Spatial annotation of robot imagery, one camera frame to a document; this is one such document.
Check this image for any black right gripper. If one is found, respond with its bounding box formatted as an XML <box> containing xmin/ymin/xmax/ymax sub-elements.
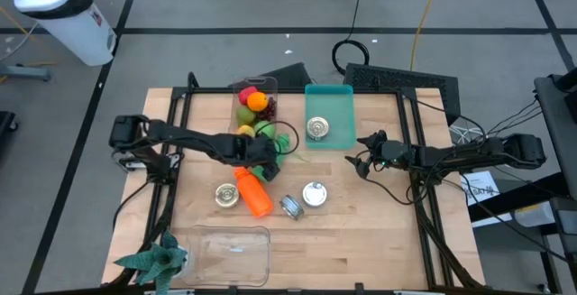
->
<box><xmin>344</xmin><ymin>129</ymin><xmax>414</xmax><ymax>180</ymax></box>

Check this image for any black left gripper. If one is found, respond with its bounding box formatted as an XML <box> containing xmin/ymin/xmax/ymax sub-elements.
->
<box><xmin>220</xmin><ymin>133</ymin><xmax>281</xmax><ymax>182</ymax></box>

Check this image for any green plastic bottle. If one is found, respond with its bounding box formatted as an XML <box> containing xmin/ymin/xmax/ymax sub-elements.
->
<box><xmin>251</xmin><ymin>133</ymin><xmax>293</xmax><ymax>182</ymax></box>

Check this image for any orange plastic bottle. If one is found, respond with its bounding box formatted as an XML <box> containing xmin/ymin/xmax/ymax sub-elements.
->
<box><xmin>233</xmin><ymin>166</ymin><xmax>275</xmax><ymax>218</ymax></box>

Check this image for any green apple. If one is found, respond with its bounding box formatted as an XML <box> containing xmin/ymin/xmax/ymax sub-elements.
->
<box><xmin>253</xmin><ymin>120</ymin><xmax>277</xmax><ymax>141</ymax></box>

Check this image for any silver lid tin can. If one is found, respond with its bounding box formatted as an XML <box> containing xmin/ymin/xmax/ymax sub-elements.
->
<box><xmin>301</xmin><ymin>180</ymin><xmax>329</xmax><ymax>208</ymax></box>

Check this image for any gold lid tin can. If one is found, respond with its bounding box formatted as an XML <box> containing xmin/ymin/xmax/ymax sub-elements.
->
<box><xmin>214</xmin><ymin>182</ymin><xmax>241</xmax><ymax>209</ymax></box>

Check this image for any green pear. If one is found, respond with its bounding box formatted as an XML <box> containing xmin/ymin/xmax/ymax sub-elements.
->
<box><xmin>236</xmin><ymin>106</ymin><xmax>257</xmax><ymax>127</ymax></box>

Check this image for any orange fruit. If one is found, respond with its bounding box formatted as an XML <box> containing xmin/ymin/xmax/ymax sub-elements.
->
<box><xmin>246</xmin><ymin>90</ymin><xmax>270</xmax><ymax>113</ymax></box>

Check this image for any red apple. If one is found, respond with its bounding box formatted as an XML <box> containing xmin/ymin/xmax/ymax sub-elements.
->
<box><xmin>237</xmin><ymin>85</ymin><xmax>259</xmax><ymax>106</ymax></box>

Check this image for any teal plastic bin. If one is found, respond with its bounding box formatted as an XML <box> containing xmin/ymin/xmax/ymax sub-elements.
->
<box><xmin>304</xmin><ymin>83</ymin><xmax>357</xmax><ymax>151</ymax></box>

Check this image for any black computer tower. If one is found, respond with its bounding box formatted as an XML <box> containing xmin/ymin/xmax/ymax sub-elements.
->
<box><xmin>343</xmin><ymin>62</ymin><xmax>462</xmax><ymax>127</ymax></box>

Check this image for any narrow clear plastic bin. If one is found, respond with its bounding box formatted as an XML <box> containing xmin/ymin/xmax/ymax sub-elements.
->
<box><xmin>229</xmin><ymin>76</ymin><xmax>279</xmax><ymax>141</ymax></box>

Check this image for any wide clear plastic bin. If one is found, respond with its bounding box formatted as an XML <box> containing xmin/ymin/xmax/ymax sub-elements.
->
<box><xmin>182</xmin><ymin>225</ymin><xmax>272</xmax><ymax>288</ymax></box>

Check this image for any white printed paper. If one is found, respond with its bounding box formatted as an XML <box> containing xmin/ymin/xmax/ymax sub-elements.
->
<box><xmin>462</xmin><ymin>170</ymin><xmax>501</xmax><ymax>207</ymax></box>

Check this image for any green artificial plant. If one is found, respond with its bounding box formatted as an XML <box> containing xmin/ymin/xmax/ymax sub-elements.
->
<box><xmin>113</xmin><ymin>231</ymin><xmax>189</xmax><ymax>295</ymax></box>

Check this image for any black side desk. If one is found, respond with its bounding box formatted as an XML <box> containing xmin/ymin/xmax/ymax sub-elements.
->
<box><xmin>534</xmin><ymin>67</ymin><xmax>577</xmax><ymax>183</ymax></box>

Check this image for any white trash can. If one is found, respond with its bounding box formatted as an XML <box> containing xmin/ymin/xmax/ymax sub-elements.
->
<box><xmin>12</xmin><ymin>0</ymin><xmax>117</xmax><ymax>67</ymax></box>

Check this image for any grey chair base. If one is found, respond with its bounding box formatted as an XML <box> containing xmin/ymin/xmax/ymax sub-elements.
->
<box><xmin>0</xmin><ymin>62</ymin><xmax>53</xmax><ymax>83</ymax></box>

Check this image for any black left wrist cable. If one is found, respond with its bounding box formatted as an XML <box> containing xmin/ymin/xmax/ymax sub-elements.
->
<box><xmin>260</xmin><ymin>119</ymin><xmax>301</xmax><ymax>157</ymax></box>

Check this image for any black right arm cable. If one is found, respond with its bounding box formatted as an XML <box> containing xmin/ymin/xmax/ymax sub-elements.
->
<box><xmin>414</xmin><ymin>97</ymin><xmax>488</xmax><ymax>141</ymax></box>

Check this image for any white cable bundle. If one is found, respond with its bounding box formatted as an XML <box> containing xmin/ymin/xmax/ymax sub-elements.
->
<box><xmin>448</xmin><ymin>123</ymin><xmax>488</xmax><ymax>150</ymax></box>

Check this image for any black metal rig frame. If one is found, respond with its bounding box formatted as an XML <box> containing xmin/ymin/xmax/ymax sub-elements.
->
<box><xmin>107</xmin><ymin>71</ymin><xmax>486</xmax><ymax>295</ymax></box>

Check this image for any black coiled floor cable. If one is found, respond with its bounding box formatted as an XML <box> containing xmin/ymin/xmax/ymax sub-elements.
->
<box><xmin>331</xmin><ymin>0</ymin><xmax>371</xmax><ymax>76</ymax></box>

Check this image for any yellow hanging cable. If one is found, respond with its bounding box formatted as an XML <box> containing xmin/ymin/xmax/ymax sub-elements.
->
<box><xmin>408</xmin><ymin>0</ymin><xmax>444</xmax><ymax>71</ymax></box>

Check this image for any yellow floor cable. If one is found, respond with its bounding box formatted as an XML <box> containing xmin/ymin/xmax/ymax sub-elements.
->
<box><xmin>0</xmin><ymin>5</ymin><xmax>60</xmax><ymax>69</ymax></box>

